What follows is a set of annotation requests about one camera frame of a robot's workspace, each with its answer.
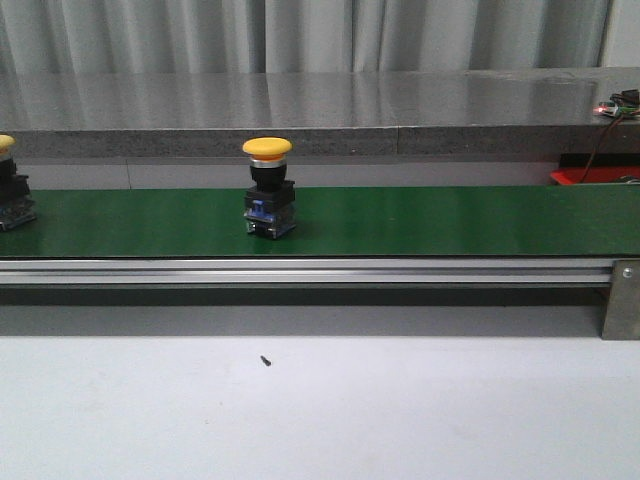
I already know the yellow mushroom push button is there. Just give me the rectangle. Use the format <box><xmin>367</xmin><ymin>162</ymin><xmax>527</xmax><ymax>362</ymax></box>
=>
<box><xmin>0</xmin><ymin>134</ymin><xmax>37</xmax><ymax>232</ymax></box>
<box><xmin>243</xmin><ymin>137</ymin><xmax>296</xmax><ymax>239</ymax></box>

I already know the green conveyor belt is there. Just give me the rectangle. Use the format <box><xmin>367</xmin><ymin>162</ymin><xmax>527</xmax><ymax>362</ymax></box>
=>
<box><xmin>1</xmin><ymin>184</ymin><xmax>639</xmax><ymax>258</ymax></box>

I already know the red plastic tray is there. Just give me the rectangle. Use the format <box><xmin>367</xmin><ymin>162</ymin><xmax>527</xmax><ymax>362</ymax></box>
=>
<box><xmin>550</xmin><ymin>166</ymin><xmax>639</xmax><ymax>185</ymax></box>

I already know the small lit circuit board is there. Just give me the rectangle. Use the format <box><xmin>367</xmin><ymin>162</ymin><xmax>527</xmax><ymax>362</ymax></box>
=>
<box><xmin>593</xmin><ymin>89</ymin><xmax>639</xmax><ymax>118</ymax></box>

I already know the grey pleated curtain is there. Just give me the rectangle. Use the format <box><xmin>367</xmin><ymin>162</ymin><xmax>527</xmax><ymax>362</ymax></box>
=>
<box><xmin>1</xmin><ymin>1</ymin><xmax>613</xmax><ymax>74</ymax></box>

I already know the aluminium conveyor side rail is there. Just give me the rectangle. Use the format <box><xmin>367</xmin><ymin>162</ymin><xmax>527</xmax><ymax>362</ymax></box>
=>
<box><xmin>1</xmin><ymin>257</ymin><xmax>615</xmax><ymax>287</ymax></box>

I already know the steel conveyor support bracket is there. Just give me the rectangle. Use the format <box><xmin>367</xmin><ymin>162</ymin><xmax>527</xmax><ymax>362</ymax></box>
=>
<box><xmin>601</xmin><ymin>259</ymin><xmax>640</xmax><ymax>340</ymax></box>

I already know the thin brown wire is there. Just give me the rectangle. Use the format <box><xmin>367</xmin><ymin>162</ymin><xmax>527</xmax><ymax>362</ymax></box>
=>
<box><xmin>579</xmin><ymin>112</ymin><xmax>625</xmax><ymax>185</ymax></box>

